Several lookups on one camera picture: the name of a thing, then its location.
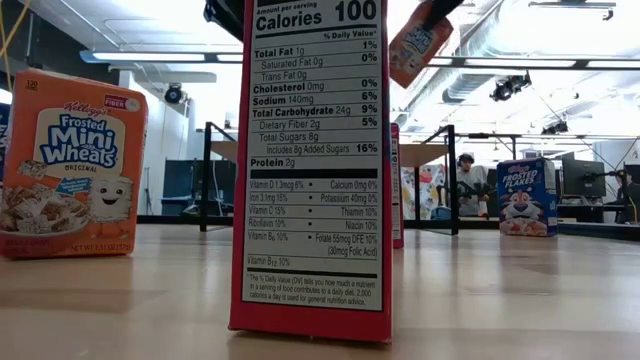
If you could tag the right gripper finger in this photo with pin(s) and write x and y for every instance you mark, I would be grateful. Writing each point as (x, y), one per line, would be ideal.
(442, 10)

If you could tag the orange Frosted Mini Wheats box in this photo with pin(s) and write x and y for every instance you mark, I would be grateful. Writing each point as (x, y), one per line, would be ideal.
(75, 210)
(415, 50)

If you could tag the red Froot Loops box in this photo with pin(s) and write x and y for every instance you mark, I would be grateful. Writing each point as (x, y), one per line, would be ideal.
(397, 200)
(310, 150)

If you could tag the blue Frosted Flakes box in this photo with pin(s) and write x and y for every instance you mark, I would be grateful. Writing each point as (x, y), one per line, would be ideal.
(527, 190)
(3, 135)

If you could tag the long linear ceiling light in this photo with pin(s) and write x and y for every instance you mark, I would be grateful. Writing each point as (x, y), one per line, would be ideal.
(150, 56)

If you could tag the black ceiling spotlight cluster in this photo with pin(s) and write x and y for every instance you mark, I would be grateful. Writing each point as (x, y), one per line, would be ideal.
(507, 87)

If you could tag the small black ceiling spotlight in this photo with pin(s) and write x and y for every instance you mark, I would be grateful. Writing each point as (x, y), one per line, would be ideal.
(555, 128)

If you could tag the dark blue partition panel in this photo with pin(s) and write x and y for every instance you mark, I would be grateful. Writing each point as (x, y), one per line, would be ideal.
(180, 185)

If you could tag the person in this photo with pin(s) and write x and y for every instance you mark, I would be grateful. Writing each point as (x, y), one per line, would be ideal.
(472, 192)
(631, 197)

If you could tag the colourful patterned white cloth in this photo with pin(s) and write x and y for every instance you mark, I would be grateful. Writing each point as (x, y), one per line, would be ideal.
(432, 195)

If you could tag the blue rounded object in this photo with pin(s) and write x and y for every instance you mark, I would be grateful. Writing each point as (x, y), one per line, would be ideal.
(441, 213)

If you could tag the dark office desk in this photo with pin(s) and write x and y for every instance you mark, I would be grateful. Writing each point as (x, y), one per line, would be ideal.
(585, 210)

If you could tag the silver ceiling air duct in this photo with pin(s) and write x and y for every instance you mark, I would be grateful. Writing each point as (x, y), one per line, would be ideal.
(467, 85)

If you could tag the black wall-mounted camera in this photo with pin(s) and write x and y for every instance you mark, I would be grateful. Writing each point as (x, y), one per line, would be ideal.
(173, 94)

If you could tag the black ceiling rail fixture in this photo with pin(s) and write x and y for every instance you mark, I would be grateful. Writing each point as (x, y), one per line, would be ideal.
(570, 4)

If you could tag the wooden shelf black metal frame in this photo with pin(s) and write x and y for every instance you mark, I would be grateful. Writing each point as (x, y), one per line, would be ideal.
(422, 156)

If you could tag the black metal frame stand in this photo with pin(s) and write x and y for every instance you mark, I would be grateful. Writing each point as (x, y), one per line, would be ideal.
(514, 150)

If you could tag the black aluminium table frame rails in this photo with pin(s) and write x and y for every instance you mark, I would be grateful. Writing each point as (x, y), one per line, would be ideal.
(475, 223)

